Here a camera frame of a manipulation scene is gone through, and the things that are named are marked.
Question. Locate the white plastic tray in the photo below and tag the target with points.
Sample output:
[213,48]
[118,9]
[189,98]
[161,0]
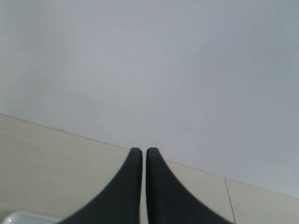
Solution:
[20,217]

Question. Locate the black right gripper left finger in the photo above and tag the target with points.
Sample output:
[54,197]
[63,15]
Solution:
[119,201]

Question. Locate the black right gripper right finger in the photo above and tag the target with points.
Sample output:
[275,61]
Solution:
[168,201]

